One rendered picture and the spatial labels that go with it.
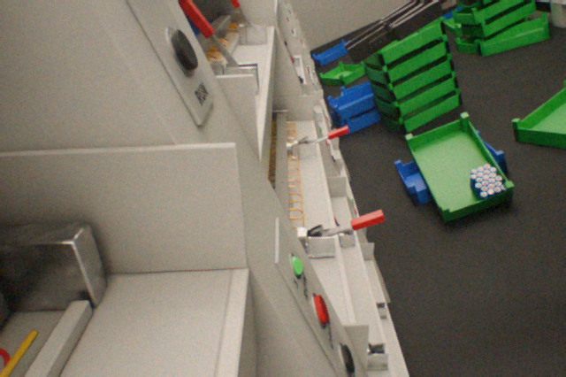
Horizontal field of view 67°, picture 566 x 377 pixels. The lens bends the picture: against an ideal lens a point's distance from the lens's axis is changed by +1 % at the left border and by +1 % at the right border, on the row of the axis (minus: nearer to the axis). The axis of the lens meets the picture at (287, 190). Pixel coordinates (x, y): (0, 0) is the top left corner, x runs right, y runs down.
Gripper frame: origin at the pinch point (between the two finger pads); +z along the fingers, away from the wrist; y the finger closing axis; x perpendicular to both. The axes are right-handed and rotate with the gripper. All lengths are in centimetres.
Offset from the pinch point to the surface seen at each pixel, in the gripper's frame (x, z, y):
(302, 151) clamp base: 6.4, 17.5, 12.5
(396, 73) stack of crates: 41, -12, -101
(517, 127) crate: 66, -34, -60
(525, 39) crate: 75, -77, -145
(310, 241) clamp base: 5.5, 16.9, 39.2
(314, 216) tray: 7.7, 17.2, 31.0
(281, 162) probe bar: 3.6, 19.6, 19.4
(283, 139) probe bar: 3.7, 19.4, 10.1
